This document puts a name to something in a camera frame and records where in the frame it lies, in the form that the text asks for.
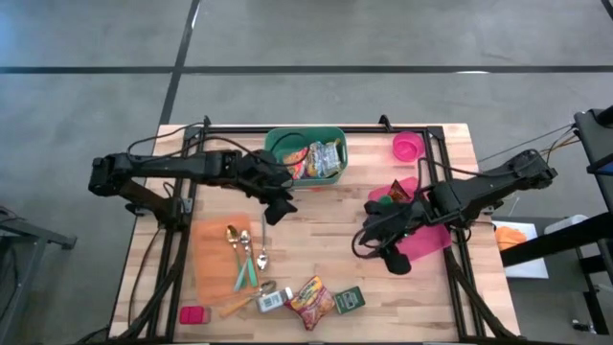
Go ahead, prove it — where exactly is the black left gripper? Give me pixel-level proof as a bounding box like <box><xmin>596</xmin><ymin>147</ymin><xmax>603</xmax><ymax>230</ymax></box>
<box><xmin>246</xmin><ymin>151</ymin><xmax>299</xmax><ymax>226</ymax></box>

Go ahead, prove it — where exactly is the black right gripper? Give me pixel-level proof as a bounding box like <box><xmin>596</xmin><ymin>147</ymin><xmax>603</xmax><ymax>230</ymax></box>
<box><xmin>366</xmin><ymin>200</ymin><xmax>430</xmax><ymax>276</ymax></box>

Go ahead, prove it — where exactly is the pink plastic tray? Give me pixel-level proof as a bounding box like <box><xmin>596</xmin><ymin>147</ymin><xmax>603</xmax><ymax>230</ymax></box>
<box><xmin>367</xmin><ymin>175</ymin><xmax>454</xmax><ymax>263</ymax></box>

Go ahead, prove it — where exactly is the gold spoon green handle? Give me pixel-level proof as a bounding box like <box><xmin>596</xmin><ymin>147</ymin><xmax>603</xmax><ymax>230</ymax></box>
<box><xmin>224</xmin><ymin>223</ymin><xmax>250</xmax><ymax>291</ymax></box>

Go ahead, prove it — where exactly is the plain silver spoon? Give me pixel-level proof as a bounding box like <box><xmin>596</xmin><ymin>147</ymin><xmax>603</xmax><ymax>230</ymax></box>
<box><xmin>256</xmin><ymin>213</ymin><xmax>270</xmax><ymax>272</ymax></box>

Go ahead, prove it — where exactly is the green spice tin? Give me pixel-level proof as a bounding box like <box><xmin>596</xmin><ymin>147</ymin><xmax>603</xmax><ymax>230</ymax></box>
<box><xmin>333</xmin><ymin>286</ymin><xmax>367</xmax><ymax>315</ymax></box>

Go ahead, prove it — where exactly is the dark brown seasoning packet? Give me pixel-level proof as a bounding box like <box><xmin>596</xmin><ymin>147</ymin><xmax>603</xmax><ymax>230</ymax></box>
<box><xmin>386</xmin><ymin>179</ymin><xmax>412</xmax><ymax>205</ymax></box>

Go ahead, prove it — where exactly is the yellow silver ramen packet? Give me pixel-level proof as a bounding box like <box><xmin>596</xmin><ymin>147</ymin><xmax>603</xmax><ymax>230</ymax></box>
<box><xmin>319</xmin><ymin>140</ymin><xmax>344</xmax><ymax>176</ymax></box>

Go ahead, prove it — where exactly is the light blue handled spoon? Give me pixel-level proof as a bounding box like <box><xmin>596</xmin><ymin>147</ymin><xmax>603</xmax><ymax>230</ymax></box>
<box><xmin>233</xmin><ymin>258</ymin><xmax>253</xmax><ymax>293</ymax></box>

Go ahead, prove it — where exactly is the orange plastic tray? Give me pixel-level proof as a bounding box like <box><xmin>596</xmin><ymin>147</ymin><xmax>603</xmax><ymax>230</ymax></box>
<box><xmin>190</xmin><ymin>214</ymin><xmax>258</xmax><ymax>306</ymax></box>

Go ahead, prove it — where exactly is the red ramen packet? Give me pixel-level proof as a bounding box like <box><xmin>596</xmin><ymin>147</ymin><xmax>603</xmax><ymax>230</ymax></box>
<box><xmin>284</xmin><ymin>275</ymin><xmax>336</xmax><ymax>332</ymax></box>

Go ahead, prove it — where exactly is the yellow handled spoon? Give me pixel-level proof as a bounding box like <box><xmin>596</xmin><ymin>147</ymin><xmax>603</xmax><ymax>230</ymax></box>
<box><xmin>218</xmin><ymin>280</ymin><xmax>278</xmax><ymax>318</ymax></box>

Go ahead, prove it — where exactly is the pink red box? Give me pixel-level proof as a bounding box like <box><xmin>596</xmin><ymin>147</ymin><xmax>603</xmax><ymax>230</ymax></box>
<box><xmin>178</xmin><ymin>305</ymin><xmax>213</xmax><ymax>326</ymax></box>

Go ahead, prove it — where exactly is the green plastic bin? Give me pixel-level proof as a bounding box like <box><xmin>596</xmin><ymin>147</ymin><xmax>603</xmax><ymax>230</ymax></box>
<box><xmin>263</xmin><ymin>126</ymin><xmax>350</xmax><ymax>188</ymax></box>

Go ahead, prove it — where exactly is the white labelled spice jar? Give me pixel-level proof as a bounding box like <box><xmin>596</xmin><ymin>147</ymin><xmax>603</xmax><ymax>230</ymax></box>
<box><xmin>256</xmin><ymin>286</ymin><xmax>295</xmax><ymax>314</ymax></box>

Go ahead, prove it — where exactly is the orange cloth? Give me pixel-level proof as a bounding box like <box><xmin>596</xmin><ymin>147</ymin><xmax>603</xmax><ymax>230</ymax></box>
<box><xmin>494</xmin><ymin>225</ymin><xmax>528</xmax><ymax>252</ymax></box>

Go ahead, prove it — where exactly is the pink plastic bowl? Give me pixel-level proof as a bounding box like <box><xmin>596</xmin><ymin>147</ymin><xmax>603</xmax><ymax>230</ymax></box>
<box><xmin>392</xmin><ymin>131</ymin><xmax>426</xmax><ymax>163</ymax></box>

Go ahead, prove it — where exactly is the white board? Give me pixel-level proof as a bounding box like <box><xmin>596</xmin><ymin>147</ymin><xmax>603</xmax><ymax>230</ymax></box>
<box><xmin>491</xmin><ymin>219</ymin><xmax>551</xmax><ymax>280</ymax></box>

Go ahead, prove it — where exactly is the grey metal table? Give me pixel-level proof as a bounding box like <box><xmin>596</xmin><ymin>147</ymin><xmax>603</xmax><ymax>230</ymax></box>
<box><xmin>0</xmin><ymin>209</ymin><xmax>78</xmax><ymax>345</ymax></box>

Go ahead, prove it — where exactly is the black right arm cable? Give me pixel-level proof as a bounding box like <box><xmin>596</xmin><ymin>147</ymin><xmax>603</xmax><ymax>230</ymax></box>
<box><xmin>352</xmin><ymin>157</ymin><xmax>480</xmax><ymax>260</ymax></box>

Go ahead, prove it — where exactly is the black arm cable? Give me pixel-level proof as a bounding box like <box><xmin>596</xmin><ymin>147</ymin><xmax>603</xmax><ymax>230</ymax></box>
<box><xmin>126</xmin><ymin>123</ymin><xmax>307</xmax><ymax>169</ymax></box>
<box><xmin>352</xmin><ymin>157</ymin><xmax>480</xmax><ymax>260</ymax></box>

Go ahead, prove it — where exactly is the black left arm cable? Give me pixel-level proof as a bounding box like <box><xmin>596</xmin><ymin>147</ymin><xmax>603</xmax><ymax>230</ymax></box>
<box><xmin>126</xmin><ymin>123</ymin><xmax>307</xmax><ymax>169</ymax></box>

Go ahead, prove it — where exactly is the cables to cart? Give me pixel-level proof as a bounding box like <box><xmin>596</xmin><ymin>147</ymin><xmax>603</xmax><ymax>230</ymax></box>
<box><xmin>478</xmin><ymin>123</ymin><xmax>579</xmax><ymax>164</ymax></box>

